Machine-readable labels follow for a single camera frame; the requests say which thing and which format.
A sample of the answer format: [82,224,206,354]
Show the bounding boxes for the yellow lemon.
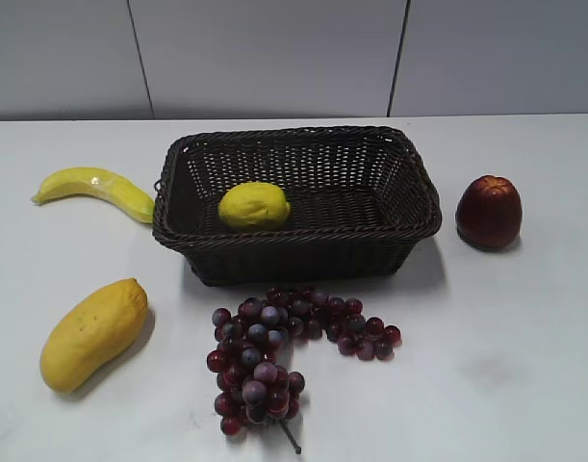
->
[217,182,291,232]

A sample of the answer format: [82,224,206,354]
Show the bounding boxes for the black woven basket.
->
[153,125,442,286]

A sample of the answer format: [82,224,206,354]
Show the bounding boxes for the purple grape bunch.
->
[206,287,402,453]

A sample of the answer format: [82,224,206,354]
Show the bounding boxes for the red apple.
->
[455,175,523,250]

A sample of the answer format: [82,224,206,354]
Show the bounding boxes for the yellow banana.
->
[32,167,155,224]

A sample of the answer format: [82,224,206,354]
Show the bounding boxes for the yellow mango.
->
[39,278,148,394]

